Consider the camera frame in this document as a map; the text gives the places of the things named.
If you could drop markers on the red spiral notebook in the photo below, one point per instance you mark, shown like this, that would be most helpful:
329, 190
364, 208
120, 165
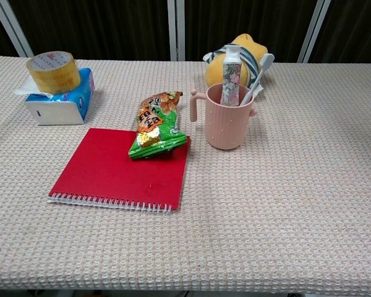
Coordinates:
111, 173

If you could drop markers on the pink mug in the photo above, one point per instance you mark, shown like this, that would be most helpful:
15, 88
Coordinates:
225, 127

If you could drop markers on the blue white tissue pack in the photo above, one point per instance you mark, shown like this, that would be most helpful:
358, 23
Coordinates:
58, 111

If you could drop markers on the yellow packing tape roll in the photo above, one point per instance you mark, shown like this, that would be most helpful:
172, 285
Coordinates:
54, 79

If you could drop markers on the green orange snack bag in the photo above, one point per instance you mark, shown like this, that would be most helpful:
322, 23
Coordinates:
154, 130

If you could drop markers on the grey toothbrush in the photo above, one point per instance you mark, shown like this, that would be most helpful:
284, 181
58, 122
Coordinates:
259, 77

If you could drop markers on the beige woven tablecloth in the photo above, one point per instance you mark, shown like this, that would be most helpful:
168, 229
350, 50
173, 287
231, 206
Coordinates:
266, 216

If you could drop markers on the floral print toothpaste tube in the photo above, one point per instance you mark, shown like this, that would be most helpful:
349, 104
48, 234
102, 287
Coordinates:
232, 77

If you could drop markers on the grey partition post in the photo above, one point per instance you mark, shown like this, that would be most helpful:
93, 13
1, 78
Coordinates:
11, 28
314, 31
176, 28

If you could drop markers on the yellow plush toy with scarf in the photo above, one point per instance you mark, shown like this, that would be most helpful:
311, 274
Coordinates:
216, 74

